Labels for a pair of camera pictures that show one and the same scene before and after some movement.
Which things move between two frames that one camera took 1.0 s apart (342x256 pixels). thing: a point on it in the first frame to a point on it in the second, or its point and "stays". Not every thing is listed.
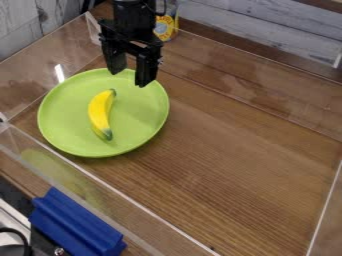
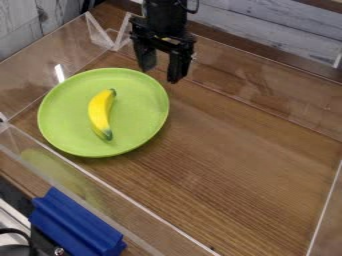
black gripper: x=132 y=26 to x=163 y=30
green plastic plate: x=137 y=113 stays
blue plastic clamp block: x=74 y=227 stays
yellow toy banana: x=98 y=112 stays
